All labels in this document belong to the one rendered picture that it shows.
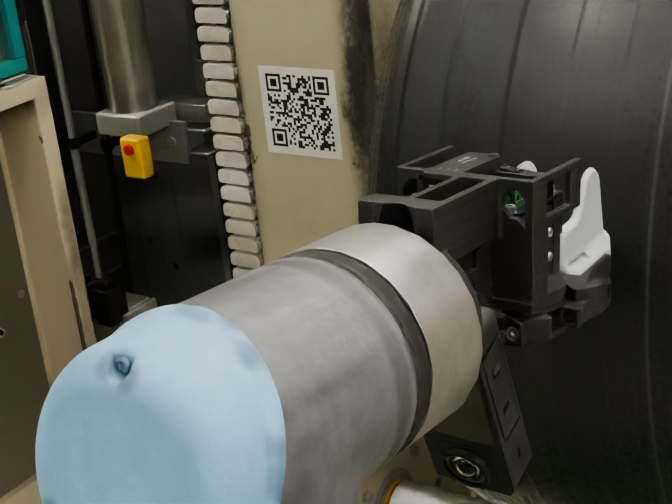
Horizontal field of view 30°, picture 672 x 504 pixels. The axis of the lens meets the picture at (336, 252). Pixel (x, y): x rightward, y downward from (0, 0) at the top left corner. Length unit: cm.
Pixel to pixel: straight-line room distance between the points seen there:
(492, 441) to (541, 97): 22
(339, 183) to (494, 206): 48
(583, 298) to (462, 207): 10
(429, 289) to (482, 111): 28
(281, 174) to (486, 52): 35
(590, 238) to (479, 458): 13
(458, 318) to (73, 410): 16
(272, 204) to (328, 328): 65
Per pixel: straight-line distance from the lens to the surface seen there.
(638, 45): 72
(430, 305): 48
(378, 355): 44
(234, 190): 112
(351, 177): 102
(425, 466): 112
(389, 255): 48
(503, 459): 61
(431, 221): 51
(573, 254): 64
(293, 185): 106
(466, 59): 76
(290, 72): 102
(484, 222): 55
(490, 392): 57
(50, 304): 114
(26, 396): 116
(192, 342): 40
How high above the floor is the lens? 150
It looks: 22 degrees down
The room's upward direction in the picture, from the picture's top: 6 degrees counter-clockwise
